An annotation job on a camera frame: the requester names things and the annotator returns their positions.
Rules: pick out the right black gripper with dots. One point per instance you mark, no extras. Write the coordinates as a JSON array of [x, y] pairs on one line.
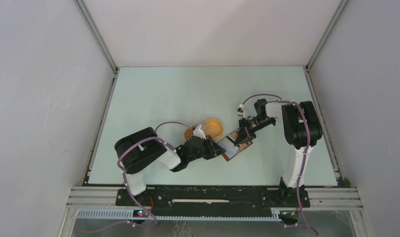
[[244, 129]]

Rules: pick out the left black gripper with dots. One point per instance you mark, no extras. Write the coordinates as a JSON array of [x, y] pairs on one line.
[[213, 149]]

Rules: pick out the brown leather card holder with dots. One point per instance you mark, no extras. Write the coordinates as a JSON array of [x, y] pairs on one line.
[[231, 152]]

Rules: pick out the orange plastic card tray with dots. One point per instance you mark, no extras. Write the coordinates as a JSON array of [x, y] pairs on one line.
[[212, 127]]

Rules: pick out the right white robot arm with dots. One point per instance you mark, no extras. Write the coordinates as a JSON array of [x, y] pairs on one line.
[[302, 130]]

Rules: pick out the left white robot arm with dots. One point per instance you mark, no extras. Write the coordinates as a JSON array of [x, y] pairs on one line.
[[139, 150]]

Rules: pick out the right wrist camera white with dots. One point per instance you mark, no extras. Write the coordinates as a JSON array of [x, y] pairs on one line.
[[241, 111]]

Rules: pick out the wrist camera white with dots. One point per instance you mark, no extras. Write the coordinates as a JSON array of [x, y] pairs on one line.
[[241, 111], [198, 132]]

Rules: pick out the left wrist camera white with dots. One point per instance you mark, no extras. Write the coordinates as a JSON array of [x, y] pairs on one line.
[[198, 132]]

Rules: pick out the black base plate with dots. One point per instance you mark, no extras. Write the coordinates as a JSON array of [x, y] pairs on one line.
[[249, 201]]

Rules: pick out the aluminium frame rail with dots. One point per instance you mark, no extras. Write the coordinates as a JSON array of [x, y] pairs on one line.
[[319, 198]]

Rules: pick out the white cable duct strip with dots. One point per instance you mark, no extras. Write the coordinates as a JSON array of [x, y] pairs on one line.
[[130, 214]]

